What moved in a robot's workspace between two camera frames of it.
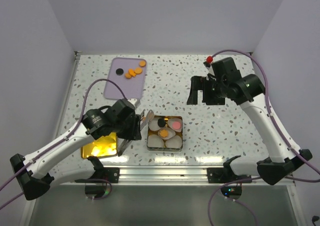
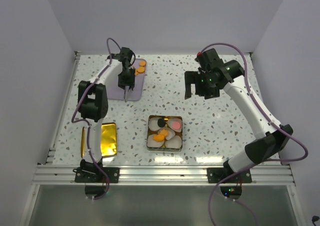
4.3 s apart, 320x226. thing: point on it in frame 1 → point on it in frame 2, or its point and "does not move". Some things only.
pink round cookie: [176, 125] does not move
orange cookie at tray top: [142, 63] does not move
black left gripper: [134, 133] → [130, 82]
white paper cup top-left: [153, 125] does not move
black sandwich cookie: [161, 123] does not move
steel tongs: [122, 144] → [126, 92]
